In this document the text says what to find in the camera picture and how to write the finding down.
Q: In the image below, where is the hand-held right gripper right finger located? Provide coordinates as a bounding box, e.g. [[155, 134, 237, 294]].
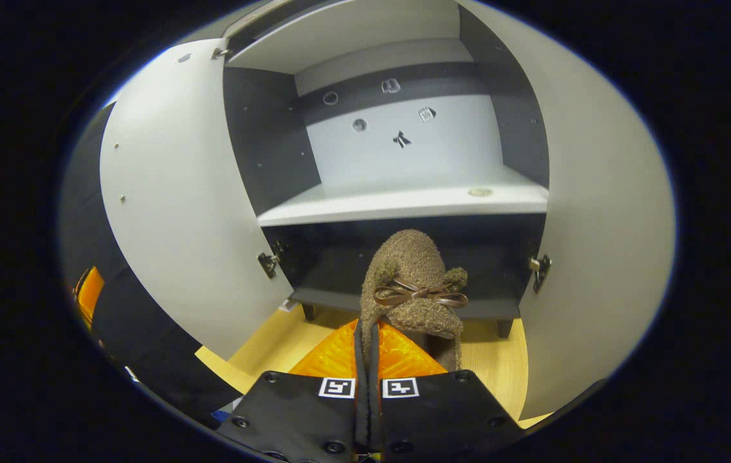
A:
[[370, 320, 527, 463]]

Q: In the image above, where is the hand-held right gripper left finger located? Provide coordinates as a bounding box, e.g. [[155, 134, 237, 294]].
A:
[[217, 320, 369, 463]]

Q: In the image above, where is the grey cabinet door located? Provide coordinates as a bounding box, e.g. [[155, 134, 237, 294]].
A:
[[100, 39, 295, 361], [456, 0, 676, 420]]

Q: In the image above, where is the brown fuzzy shoe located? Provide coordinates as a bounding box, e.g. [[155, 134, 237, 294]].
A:
[[360, 230, 469, 372]]

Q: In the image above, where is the grey shoe cabinet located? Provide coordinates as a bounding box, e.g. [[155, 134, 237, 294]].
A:
[[224, 0, 550, 338]]

